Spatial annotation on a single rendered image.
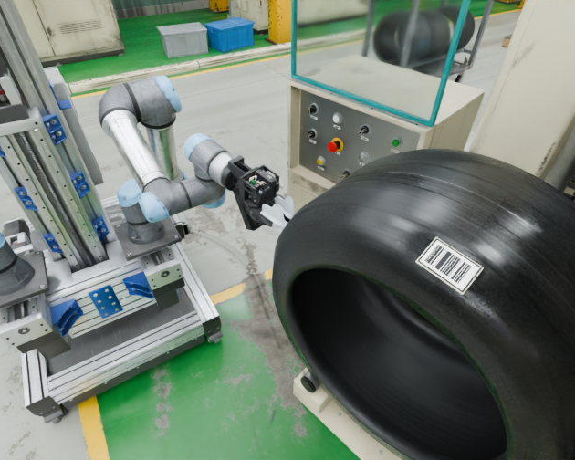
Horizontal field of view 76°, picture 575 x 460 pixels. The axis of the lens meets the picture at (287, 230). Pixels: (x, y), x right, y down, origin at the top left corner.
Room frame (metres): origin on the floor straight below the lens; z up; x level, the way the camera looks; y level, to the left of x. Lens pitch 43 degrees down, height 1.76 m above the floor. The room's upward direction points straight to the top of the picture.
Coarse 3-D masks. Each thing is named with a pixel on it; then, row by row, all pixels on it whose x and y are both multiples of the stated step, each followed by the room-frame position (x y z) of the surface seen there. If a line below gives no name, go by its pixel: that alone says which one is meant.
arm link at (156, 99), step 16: (144, 80) 1.10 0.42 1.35; (160, 80) 1.11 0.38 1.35; (144, 96) 1.05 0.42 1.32; (160, 96) 1.07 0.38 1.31; (176, 96) 1.10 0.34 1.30; (144, 112) 1.04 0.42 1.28; (160, 112) 1.07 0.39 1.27; (176, 112) 1.12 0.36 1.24; (160, 128) 1.08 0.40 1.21; (160, 144) 1.11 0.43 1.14; (160, 160) 1.12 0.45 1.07; (176, 160) 1.17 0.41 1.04; (176, 176) 1.17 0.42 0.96
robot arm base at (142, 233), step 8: (128, 224) 1.08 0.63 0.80; (136, 224) 1.07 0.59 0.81; (144, 224) 1.08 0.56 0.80; (152, 224) 1.09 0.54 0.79; (160, 224) 1.12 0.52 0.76; (128, 232) 1.08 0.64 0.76; (136, 232) 1.07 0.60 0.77; (144, 232) 1.06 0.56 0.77; (152, 232) 1.08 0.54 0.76; (160, 232) 1.10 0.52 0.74; (136, 240) 1.05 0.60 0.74; (144, 240) 1.05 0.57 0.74; (152, 240) 1.06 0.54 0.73
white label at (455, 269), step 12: (432, 252) 0.30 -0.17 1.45; (444, 252) 0.29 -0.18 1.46; (456, 252) 0.29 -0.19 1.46; (420, 264) 0.28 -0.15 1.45; (432, 264) 0.28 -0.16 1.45; (444, 264) 0.28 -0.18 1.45; (456, 264) 0.28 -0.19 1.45; (468, 264) 0.28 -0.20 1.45; (444, 276) 0.27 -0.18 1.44; (456, 276) 0.27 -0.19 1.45; (468, 276) 0.26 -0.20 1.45; (456, 288) 0.25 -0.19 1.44
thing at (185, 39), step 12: (192, 24) 6.06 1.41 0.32; (204, 24) 6.07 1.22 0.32; (216, 24) 6.06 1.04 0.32; (228, 24) 6.06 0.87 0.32; (240, 24) 6.07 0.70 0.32; (252, 24) 6.19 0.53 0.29; (168, 36) 5.58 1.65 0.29; (180, 36) 5.65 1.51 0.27; (192, 36) 5.73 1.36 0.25; (204, 36) 5.80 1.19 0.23; (216, 36) 5.89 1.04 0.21; (228, 36) 5.88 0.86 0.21; (240, 36) 6.03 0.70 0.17; (252, 36) 6.18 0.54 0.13; (168, 48) 5.58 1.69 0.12; (180, 48) 5.64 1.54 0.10; (192, 48) 5.71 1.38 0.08; (204, 48) 5.79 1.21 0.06; (216, 48) 5.92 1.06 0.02; (228, 48) 5.86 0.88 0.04
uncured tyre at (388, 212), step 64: (384, 192) 0.41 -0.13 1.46; (448, 192) 0.39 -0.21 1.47; (512, 192) 0.39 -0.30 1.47; (320, 256) 0.38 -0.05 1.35; (384, 256) 0.32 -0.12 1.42; (512, 256) 0.29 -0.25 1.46; (320, 320) 0.51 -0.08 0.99; (384, 320) 0.54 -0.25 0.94; (448, 320) 0.25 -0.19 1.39; (512, 320) 0.23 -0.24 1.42; (320, 384) 0.36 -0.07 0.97; (384, 384) 0.39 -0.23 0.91; (448, 384) 0.38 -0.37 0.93; (512, 384) 0.19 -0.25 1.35; (448, 448) 0.24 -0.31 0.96; (512, 448) 0.15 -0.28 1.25
